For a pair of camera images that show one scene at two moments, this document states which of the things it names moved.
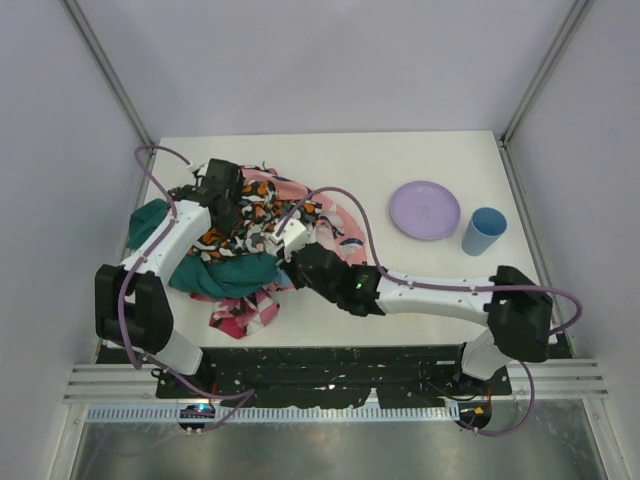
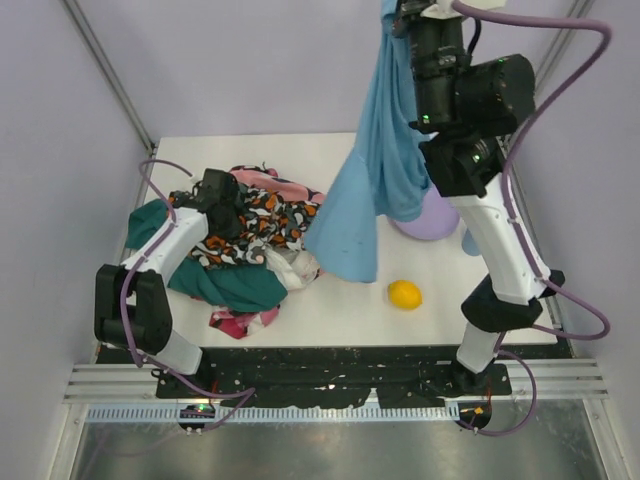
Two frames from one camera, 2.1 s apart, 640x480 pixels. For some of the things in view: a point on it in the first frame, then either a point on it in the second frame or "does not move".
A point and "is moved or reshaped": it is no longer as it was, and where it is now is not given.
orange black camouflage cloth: x=260 y=208 is moved or reshaped
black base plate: x=317 y=377 does not move
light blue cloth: x=281 y=277 → x=387 y=173
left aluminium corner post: x=117 y=89 does not move
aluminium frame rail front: x=554 y=378 does not move
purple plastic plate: x=424 y=210 does not move
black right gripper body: x=298 y=263 → x=413 y=13
